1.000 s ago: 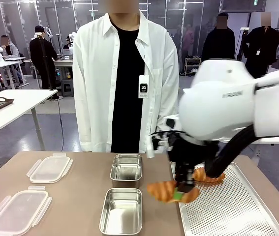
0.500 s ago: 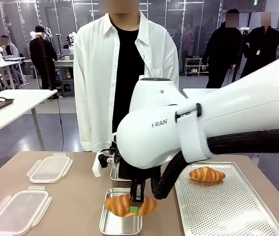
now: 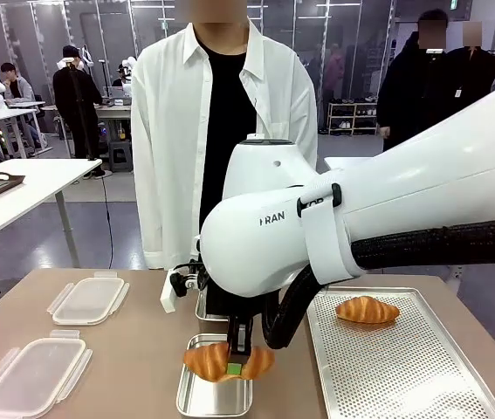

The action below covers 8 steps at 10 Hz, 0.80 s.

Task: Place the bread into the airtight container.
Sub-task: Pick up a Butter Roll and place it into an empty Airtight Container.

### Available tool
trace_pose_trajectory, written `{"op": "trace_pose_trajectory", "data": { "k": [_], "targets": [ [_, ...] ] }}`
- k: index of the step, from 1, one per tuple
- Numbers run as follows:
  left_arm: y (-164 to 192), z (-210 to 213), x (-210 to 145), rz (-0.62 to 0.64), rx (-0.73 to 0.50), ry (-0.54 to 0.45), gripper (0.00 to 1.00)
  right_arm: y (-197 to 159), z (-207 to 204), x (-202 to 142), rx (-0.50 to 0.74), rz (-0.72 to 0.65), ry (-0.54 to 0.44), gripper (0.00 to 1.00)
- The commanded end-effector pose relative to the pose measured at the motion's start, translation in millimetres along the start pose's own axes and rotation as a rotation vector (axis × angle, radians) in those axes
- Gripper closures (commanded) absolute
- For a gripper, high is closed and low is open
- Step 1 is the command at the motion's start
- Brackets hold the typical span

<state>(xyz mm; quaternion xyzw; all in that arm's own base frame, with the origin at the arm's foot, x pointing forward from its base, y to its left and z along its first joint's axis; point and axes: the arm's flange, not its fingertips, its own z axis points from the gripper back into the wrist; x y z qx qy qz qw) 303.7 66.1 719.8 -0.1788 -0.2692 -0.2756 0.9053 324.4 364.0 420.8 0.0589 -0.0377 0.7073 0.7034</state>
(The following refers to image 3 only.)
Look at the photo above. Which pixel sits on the white rounded table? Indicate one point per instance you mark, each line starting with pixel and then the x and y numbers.
pixel 332 162

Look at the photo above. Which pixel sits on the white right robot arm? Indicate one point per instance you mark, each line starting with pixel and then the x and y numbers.
pixel 251 244

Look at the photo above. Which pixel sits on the person in white shirt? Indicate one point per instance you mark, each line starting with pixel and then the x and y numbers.
pixel 168 153

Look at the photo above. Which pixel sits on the man in black cap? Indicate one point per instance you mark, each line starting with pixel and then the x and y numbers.
pixel 77 96

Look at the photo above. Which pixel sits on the wooden shoe rack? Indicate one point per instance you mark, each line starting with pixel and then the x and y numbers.
pixel 354 118

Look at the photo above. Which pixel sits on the grey plastic stool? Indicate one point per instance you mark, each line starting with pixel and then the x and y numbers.
pixel 120 157

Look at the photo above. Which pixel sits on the person in black coat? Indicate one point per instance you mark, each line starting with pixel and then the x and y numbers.
pixel 474 70

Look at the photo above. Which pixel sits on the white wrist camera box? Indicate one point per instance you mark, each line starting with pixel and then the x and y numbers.
pixel 169 294

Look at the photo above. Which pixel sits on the rectangular steel container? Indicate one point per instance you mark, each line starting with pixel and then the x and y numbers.
pixel 212 322
pixel 212 399

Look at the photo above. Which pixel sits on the golden brown croissant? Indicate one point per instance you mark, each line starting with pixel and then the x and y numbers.
pixel 367 310
pixel 205 360

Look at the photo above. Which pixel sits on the person in dark hoodie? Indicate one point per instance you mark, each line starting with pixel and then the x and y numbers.
pixel 408 96

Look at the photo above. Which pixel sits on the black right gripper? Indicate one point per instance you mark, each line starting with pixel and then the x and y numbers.
pixel 238 311

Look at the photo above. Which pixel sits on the white side table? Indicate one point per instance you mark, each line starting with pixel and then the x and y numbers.
pixel 33 183

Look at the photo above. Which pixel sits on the person in pink jacket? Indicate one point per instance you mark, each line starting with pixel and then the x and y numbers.
pixel 334 74

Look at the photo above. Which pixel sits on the clear plastic clip lid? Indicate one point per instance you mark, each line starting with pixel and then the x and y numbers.
pixel 33 375
pixel 87 301

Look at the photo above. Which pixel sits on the perforated metal baking tray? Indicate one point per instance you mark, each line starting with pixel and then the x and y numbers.
pixel 404 371

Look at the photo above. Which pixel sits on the seated person in grey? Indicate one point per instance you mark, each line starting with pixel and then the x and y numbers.
pixel 18 89

